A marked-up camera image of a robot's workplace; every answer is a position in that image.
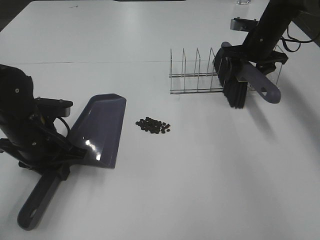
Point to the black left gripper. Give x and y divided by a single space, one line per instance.
30 137

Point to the wire dish rack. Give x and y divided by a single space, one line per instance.
199 75

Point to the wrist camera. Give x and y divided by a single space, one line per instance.
54 107
243 25

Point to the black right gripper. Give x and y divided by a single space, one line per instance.
258 46

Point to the pile of coffee beans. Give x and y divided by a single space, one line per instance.
153 126

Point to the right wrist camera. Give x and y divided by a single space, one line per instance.
243 25

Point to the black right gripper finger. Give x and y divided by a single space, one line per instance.
63 173

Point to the clear glass cup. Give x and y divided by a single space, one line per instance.
243 2

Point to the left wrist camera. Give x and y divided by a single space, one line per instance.
54 107

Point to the purple plastic dustpan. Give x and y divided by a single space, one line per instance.
97 132

